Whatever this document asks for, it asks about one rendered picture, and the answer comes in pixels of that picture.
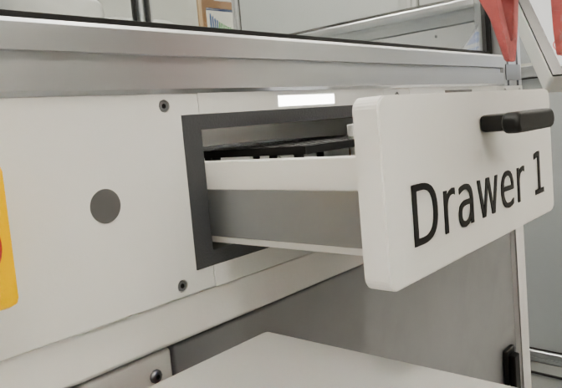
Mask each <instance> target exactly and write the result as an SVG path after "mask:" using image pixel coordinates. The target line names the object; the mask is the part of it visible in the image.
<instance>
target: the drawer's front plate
mask: <svg viewBox="0 0 562 388"><path fill-rule="evenodd" d="M545 108H549V93H548V90H546V89H516V90H495V91H474V92H452V93H431V94H390V95H379V96H371V97H364V98H359V99H357V100H356V101H355V103H354V104H353V108H352V116H353V128H354V139H355V160H356V172H357V183H358V194H359V205H360V227H361V238H362V249H363V260H364V272H365V282H366V284H367V286H368V287H369V288H373V289H379V290H385V291H392V292H397V291H399V290H401V289H403V288H405V287H407V286H408V285H410V284H412V283H415V282H416V281H418V280H420V279H422V278H424V277H426V276H427V275H429V274H431V273H434V272H436V271H437V270H438V269H440V268H443V267H445V266H447V265H448V264H450V263H453V262H454V261H456V260H458V259H459V258H462V257H464V256H466V255H468V254H469V253H471V252H473V251H475V250H477V249H479V248H481V247H483V246H485V245H486V244H488V243H490V242H492V241H494V240H496V239H498V238H500V237H502V236H503V235H505V234H507V233H509V232H512V231H513V230H515V229H516V228H518V227H521V226H523V225H524V224H526V223H528V222H531V221H532V220H534V219H535V218H537V217H540V216H542V215H544V214H545V213H547V212H549V211H551V210H552V209H553V206H554V188H553V170H552V152H551V134H550V127H547V128H543V129H538V130H531V131H526V132H521V133H514V134H508V133H505V132H504V131H494V132H483V131H482V130H481V123H480V119H481V117H482V116H483V115H493V114H502V113H508V112H514V111H522V110H536V109H545ZM536 151H539V164H540V181H541V187H544V191H543V192H541V193H540V194H537V195H535V190H537V189H539V184H538V167H537V157H536V158H535V159H534V153H535V152H536ZM521 166H524V171H522V172H521V174H520V196H521V202H518V186H517V170H516V168H519V169H520V167H521ZM505 171H511V173H512V175H513V185H514V189H511V190H509V191H506V192H505V193H504V196H505V200H506V202H511V201H512V199H513V197H514V204H513V205H512V206H511V207H505V206H504V204H503V201H502V196H501V180H502V177H503V174H504V172H505ZM495 175H498V181H497V200H496V212H495V213H494V214H492V208H491V203H490V198H489V193H488V205H487V216H486V217H485V218H483V214H482V209H481V204H480V199H479V194H478V185H477V181H479V180H480V183H481V188H482V194H483V202H484V196H485V178H487V177H489V180H490V185H491V190H492V195H493V187H494V176H495ZM419 183H428V184H430V185H431V186H432V187H433V189H434V191H435V193H436V196H437V206H438V222H437V230H436V232H435V234H434V236H433V238H432V239H431V240H430V241H429V242H427V243H425V244H423V245H421V246H419V247H417V248H415V238H414V226H413V213H412V201H411V186H413V185H416V184H419ZM463 184H469V185H470V186H471V188H472V190H473V205H474V220H475V222H473V223H471V222H470V223H469V225H468V226H466V227H462V226H461V224H460V222H459V216H458V213H459V207H460V205H461V203H462V202H463V201H464V200H466V199H468V198H470V196H469V192H468V190H463V191H462V192H461V194H460V195H459V193H458V188H459V187H460V186H461V185H463ZM452 187H455V195H454V194H452V195H451V196H450V197H449V200H448V220H449V233H448V234H446V233H445V219H444V206H443V191H447V193H448V191H449V190H450V189H451V188H452ZM416 199H417V212H418V225H419V238H422V237H425V236H426V235H427V234H428V233H429V232H430V231H431V229H432V224H433V205H432V198H431V195H430V193H429V192H428V191H427V190H420V191H417V192H416Z"/></svg>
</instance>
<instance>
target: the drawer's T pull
mask: <svg viewBox="0 0 562 388"><path fill-rule="evenodd" d="M480 123H481V130H482V131H483V132H494V131H504V132H505V133H508V134H514V133H521V132H526V131H531V130H538V129H543V128H547V127H550V126H552V125H553V124H554V112H553V111H552V109H550V108H545V109H536V110H522V111H514V112H508V113H502V114H493V115H483V116H482V117H481V119H480Z"/></svg>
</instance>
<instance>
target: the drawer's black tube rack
mask: <svg viewBox="0 0 562 388"><path fill-rule="evenodd" d="M343 139H349V138H348V135H332V136H318V137H307V138H293V139H281V140H254V141H246V142H239V143H232V144H224V145H210V146H203V153H204V159H205V161H220V160H221V158H223V157H244V156H252V157H253V159H260V156H269V159H270V158H278V156H284V155H286V147H288V146H301V145H306V144H313V143H319V142H326V141H332V140H343ZM316 155H317V156H324V152H323V151H322V152H317V153H316Z"/></svg>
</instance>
